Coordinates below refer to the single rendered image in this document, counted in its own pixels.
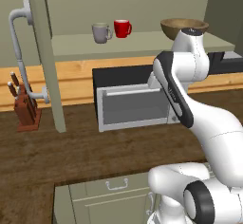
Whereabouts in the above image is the black and silver microwave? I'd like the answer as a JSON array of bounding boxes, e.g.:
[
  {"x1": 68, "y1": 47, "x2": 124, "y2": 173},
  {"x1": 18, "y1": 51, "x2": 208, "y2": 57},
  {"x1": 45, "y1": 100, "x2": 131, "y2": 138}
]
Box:
[{"x1": 91, "y1": 64, "x2": 183, "y2": 134}]

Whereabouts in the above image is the brown knife block with knives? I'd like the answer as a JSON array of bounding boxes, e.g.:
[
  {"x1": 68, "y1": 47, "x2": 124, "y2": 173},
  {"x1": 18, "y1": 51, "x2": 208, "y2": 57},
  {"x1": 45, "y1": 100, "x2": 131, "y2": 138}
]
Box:
[{"x1": 7, "y1": 71, "x2": 43, "y2": 133}]

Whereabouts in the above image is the grey mug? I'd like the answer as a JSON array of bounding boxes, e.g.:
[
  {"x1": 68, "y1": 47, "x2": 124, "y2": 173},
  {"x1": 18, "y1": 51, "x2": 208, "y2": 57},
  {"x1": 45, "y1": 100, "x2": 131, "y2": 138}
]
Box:
[{"x1": 91, "y1": 22, "x2": 114, "y2": 45}]

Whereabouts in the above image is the wooden bowl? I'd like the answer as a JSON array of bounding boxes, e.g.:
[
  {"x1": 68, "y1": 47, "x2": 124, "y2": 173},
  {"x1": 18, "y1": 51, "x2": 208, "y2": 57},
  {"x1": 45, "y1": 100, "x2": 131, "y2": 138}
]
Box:
[{"x1": 159, "y1": 18, "x2": 210, "y2": 42}]

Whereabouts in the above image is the grey drawer handle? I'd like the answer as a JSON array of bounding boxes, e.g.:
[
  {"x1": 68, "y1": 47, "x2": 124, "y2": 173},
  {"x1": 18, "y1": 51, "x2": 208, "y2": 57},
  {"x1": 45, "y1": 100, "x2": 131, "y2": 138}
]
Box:
[{"x1": 105, "y1": 177, "x2": 130, "y2": 192}]

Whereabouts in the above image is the olive cupboard door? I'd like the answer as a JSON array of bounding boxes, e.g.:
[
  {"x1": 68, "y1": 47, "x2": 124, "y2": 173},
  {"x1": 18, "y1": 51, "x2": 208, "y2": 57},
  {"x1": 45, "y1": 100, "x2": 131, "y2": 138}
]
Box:
[{"x1": 70, "y1": 192, "x2": 160, "y2": 224}]

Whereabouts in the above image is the grey cabinet door handle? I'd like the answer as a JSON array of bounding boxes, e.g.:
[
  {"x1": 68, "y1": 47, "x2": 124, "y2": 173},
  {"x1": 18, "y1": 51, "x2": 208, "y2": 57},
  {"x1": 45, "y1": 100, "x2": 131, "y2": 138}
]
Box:
[{"x1": 8, "y1": 0, "x2": 51, "y2": 105}]

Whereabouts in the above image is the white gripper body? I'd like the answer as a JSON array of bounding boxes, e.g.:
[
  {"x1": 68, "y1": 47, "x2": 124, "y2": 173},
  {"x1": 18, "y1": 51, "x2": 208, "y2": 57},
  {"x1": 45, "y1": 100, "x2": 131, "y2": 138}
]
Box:
[{"x1": 147, "y1": 71, "x2": 162, "y2": 90}]

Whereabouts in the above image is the red mug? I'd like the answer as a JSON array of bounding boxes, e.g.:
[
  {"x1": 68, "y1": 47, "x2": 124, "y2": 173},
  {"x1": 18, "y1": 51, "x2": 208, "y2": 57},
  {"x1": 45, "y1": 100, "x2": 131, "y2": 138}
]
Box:
[{"x1": 113, "y1": 19, "x2": 133, "y2": 40}]

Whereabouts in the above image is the olive cabinet shelf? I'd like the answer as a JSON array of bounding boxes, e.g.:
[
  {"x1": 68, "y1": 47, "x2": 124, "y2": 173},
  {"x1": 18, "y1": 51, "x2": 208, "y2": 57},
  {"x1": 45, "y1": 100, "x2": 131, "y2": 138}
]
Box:
[{"x1": 50, "y1": 30, "x2": 236, "y2": 63}]

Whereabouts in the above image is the black appliance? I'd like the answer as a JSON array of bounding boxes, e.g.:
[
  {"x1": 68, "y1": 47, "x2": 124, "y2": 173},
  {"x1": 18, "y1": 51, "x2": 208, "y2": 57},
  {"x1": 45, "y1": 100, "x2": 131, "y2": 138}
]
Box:
[{"x1": 207, "y1": 50, "x2": 243, "y2": 76}]

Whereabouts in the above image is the grey cupboard door handle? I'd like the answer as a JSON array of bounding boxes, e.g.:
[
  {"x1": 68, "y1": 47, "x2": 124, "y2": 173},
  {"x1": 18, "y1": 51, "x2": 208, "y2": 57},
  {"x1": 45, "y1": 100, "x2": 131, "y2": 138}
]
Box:
[{"x1": 145, "y1": 192, "x2": 157, "y2": 216}]

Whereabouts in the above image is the olive drawer front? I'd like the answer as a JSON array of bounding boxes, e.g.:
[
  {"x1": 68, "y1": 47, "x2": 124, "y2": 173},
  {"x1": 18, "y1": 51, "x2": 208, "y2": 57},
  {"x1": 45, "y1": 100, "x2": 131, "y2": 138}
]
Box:
[{"x1": 68, "y1": 172, "x2": 153, "y2": 201}]

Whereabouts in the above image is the dark olive cabinet door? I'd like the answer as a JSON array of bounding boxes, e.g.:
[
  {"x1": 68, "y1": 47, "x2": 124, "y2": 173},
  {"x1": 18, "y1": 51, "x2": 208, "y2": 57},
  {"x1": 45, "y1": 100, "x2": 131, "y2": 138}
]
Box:
[{"x1": 203, "y1": 0, "x2": 243, "y2": 48}]

